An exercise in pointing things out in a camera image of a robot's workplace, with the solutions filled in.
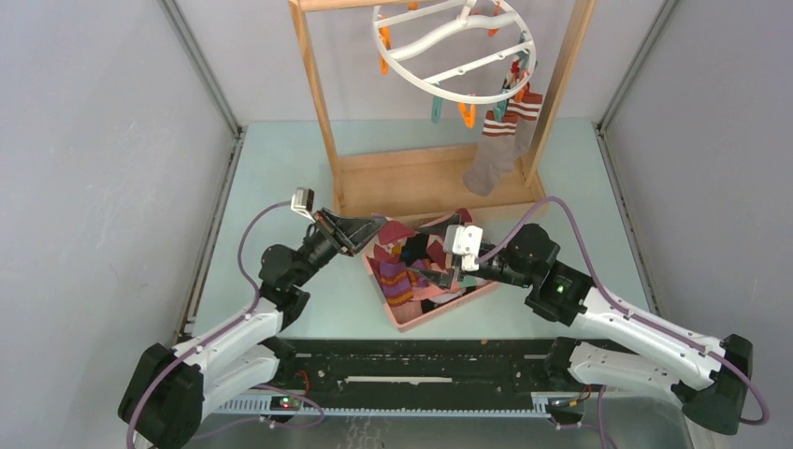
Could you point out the pink mint sock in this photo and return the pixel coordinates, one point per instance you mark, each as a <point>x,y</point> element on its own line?
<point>452,291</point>

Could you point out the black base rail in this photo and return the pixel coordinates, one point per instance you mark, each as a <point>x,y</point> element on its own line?
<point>423,375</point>

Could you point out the white round clip hanger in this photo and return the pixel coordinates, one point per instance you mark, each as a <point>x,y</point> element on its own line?
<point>473,52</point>

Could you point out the wooden hanger stand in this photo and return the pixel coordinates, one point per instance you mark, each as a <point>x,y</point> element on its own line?
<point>418,184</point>

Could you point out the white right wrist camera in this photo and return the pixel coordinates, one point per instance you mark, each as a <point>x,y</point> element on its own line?
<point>466,241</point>

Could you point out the orange cuffed grey sock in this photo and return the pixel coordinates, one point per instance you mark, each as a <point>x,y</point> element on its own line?
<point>528,110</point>

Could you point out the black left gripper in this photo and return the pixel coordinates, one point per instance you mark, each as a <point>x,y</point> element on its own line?
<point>340,230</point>

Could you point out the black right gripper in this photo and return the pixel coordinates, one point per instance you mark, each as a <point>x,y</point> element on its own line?
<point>438,278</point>

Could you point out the pink plastic basket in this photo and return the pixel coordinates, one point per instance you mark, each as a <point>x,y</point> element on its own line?
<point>418,311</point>

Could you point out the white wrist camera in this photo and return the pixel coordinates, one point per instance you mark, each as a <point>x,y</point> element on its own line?
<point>302,202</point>
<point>466,241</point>

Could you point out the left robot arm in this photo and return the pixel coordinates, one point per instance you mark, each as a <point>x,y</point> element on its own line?
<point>174,389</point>

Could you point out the purple striped sock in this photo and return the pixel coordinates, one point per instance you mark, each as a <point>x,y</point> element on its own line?
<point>398,282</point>

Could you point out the orange front clothespin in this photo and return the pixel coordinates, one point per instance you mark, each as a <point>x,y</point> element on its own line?
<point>468,113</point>

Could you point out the beige red striped sock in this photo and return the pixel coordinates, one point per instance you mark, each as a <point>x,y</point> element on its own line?
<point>390,241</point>

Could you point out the orange clothespin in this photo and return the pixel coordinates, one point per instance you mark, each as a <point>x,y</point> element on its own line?
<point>468,113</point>
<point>384,38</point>

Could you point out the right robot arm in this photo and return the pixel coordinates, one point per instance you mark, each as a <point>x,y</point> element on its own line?
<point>704,376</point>

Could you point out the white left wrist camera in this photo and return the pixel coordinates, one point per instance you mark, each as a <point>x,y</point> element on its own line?
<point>302,202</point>

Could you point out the teal left clothespin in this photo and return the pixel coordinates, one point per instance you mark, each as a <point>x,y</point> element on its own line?
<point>436,109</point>

